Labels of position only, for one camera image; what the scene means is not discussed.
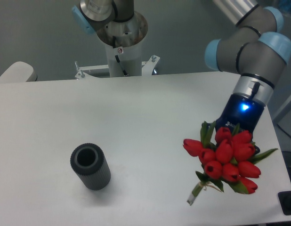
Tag red tulip bouquet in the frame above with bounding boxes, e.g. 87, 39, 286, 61
183, 122, 276, 205

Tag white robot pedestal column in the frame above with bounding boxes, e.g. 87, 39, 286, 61
97, 11, 148, 77

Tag blue items top right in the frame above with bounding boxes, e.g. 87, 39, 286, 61
277, 0, 291, 16

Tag white chair armrest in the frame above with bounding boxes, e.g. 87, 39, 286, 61
0, 61, 38, 84

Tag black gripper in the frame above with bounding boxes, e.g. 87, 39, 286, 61
205, 94, 265, 155

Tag white furniture at right edge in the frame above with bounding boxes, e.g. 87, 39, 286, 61
272, 94, 291, 124

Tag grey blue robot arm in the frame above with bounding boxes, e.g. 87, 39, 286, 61
72, 0, 291, 135

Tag black device at table edge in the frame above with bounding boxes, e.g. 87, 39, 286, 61
278, 191, 291, 216

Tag white metal base frame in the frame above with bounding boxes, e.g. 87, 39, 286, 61
75, 55, 160, 80

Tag dark grey ribbed vase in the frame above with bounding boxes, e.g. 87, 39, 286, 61
70, 143, 111, 191

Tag black cable on pedestal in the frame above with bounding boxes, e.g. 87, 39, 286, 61
112, 35, 129, 77

